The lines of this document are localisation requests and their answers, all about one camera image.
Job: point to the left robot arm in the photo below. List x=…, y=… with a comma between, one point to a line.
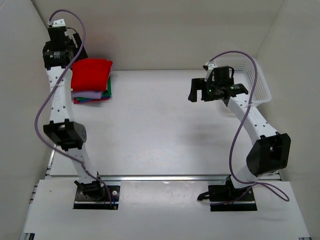
x=62, y=128

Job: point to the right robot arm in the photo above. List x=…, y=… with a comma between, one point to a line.
x=270, y=149

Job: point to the lilac folded t-shirt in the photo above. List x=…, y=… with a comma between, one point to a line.
x=89, y=94

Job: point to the aluminium table rail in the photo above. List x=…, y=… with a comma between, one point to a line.
x=166, y=178

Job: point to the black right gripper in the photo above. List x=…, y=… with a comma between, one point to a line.
x=200, y=84

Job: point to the white plastic basket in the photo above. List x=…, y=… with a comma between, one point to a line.
x=244, y=73

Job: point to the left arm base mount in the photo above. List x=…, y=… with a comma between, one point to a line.
x=94, y=196

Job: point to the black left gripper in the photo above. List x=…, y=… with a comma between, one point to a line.
x=79, y=40

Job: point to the blue folded t-shirt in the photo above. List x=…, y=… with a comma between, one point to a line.
x=88, y=100

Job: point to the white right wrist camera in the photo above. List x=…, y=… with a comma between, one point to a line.
x=208, y=67

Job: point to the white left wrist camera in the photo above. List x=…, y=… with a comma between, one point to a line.
x=56, y=23

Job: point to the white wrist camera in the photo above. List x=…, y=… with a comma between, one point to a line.
x=56, y=23
x=208, y=67

